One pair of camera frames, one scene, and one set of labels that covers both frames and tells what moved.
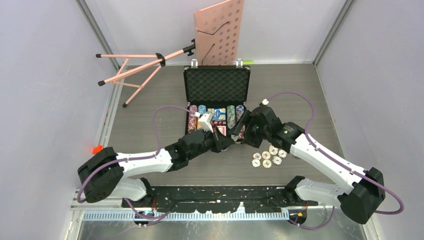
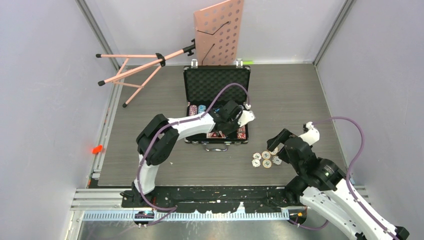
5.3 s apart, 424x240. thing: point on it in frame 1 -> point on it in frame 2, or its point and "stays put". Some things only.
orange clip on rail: (97, 149) stays put
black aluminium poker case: (219, 95) stays put
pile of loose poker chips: (274, 155) stays put
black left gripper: (220, 142) -> (236, 119)
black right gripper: (248, 119) -> (272, 143)
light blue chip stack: (202, 108) stays put
